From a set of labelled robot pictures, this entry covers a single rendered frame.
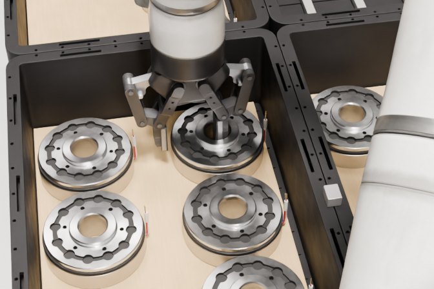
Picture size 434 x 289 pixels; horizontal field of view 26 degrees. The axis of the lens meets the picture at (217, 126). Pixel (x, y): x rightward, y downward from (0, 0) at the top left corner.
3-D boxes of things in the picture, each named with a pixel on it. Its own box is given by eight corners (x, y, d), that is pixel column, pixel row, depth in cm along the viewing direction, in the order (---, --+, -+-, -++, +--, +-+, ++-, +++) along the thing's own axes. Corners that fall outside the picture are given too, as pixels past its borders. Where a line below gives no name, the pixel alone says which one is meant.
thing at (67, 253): (151, 262, 93) (150, 259, 92) (48, 280, 91) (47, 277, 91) (135, 186, 99) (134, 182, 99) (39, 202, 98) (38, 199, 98)
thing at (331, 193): (341, 206, 88) (342, 197, 87) (327, 208, 88) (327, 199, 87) (336, 191, 89) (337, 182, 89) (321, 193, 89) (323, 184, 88)
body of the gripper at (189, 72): (149, 59, 90) (154, 128, 96) (236, 48, 91) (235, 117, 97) (139, 10, 95) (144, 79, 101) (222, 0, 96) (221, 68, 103)
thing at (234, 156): (271, 163, 102) (271, 159, 101) (179, 176, 100) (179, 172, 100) (252, 99, 109) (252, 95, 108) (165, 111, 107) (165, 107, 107)
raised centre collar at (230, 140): (243, 146, 103) (243, 142, 102) (199, 152, 102) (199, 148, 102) (234, 115, 106) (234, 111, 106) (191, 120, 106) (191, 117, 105)
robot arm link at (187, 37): (218, -16, 99) (218, -66, 94) (239, 53, 91) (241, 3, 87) (132, -7, 98) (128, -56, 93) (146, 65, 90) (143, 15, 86)
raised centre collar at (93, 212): (121, 244, 94) (120, 240, 93) (72, 252, 93) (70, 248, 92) (113, 206, 97) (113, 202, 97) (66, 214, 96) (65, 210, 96)
